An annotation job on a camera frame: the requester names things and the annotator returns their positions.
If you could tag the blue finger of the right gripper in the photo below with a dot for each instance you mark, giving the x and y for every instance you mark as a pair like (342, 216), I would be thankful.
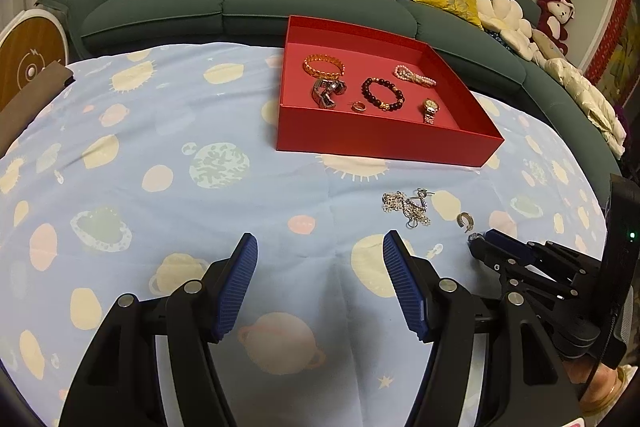
(494, 258)
(515, 249)

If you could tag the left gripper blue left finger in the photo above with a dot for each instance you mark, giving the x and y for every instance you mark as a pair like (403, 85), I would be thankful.
(231, 287)

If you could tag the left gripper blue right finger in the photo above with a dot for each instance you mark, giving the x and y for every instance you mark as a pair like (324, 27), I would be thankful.
(408, 287)

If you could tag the gold wristwatch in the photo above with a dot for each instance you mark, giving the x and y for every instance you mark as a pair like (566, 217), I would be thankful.
(430, 109)

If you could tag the silver wristwatch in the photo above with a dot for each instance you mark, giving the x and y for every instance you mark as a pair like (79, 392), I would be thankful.
(325, 89)

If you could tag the gold chain bangle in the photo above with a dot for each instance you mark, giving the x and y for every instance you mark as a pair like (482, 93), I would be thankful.
(322, 66)

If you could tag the person right hand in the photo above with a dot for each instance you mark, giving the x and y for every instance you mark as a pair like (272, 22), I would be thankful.
(605, 386)

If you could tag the planet print blue tablecloth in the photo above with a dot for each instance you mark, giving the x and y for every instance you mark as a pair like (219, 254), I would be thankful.
(152, 164)

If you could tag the cream satin blanket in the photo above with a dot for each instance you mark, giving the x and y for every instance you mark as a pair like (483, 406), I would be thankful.
(591, 101)

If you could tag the red shallow box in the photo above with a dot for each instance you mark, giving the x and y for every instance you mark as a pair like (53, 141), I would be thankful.
(388, 77)

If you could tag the beige small cushion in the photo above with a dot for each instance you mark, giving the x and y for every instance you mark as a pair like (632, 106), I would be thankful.
(546, 46)

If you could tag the white flower cushion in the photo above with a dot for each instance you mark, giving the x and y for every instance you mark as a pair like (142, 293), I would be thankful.
(506, 18)

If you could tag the red monkey plush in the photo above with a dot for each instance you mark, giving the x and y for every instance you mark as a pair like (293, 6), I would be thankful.
(554, 16)

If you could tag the brown cloth pad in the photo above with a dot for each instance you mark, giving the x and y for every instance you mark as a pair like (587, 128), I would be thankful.
(29, 102)

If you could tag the green sectional sofa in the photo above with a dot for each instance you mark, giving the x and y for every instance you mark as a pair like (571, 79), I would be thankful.
(100, 27)

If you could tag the white exercise machine wood disc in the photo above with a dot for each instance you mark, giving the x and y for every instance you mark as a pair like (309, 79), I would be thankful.
(30, 42)

